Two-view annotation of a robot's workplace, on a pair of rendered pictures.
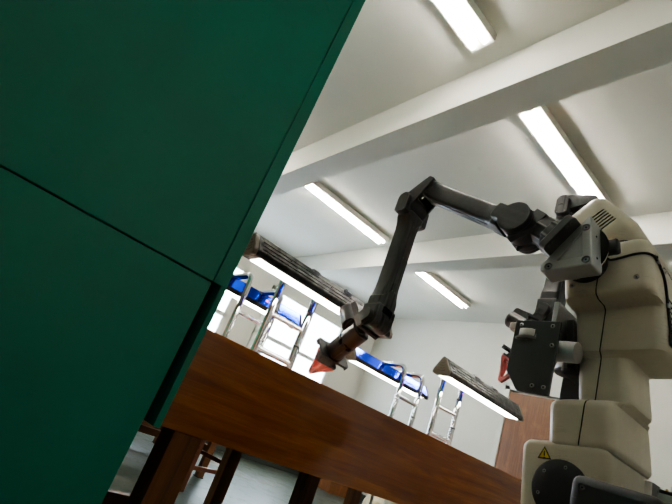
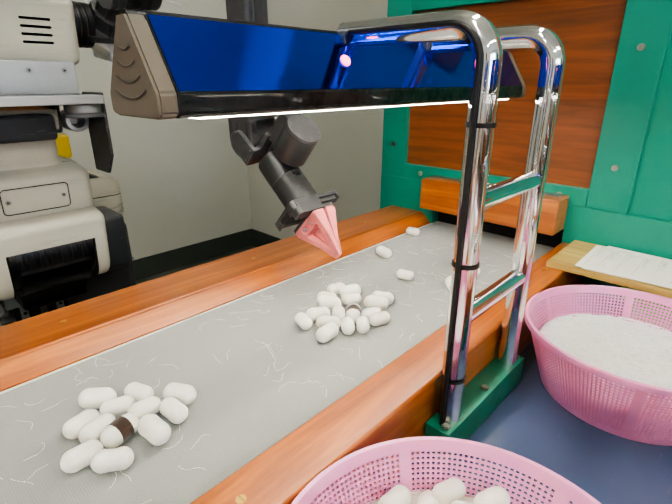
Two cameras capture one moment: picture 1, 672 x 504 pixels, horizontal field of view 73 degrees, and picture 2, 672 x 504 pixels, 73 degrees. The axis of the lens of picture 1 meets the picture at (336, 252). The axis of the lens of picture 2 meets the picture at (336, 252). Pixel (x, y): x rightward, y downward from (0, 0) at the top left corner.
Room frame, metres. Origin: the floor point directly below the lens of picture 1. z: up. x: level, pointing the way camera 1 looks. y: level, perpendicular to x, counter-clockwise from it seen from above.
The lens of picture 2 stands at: (1.96, -0.20, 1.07)
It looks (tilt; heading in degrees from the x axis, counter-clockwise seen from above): 21 degrees down; 167
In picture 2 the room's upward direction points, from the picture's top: straight up
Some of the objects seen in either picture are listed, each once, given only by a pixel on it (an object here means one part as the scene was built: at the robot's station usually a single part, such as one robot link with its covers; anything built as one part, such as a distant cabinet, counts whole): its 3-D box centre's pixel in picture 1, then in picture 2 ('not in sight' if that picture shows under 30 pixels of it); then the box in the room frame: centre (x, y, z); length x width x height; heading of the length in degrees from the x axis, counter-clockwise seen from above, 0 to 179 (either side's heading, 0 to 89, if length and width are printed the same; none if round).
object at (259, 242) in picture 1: (326, 290); (390, 71); (1.41, -0.02, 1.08); 0.62 x 0.08 x 0.07; 124
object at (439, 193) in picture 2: not in sight; (487, 201); (1.11, 0.31, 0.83); 0.30 x 0.06 x 0.07; 34
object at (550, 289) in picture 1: (560, 260); not in sight; (1.24, -0.67, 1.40); 0.11 x 0.06 x 0.43; 124
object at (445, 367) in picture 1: (482, 390); not in sight; (1.95, -0.82, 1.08); 0.62 x 0.08 x 0.07; 124
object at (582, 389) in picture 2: not in sight; (628, 359); (1.55, 0.28, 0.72); 0.27 x 0.27 x 0.10
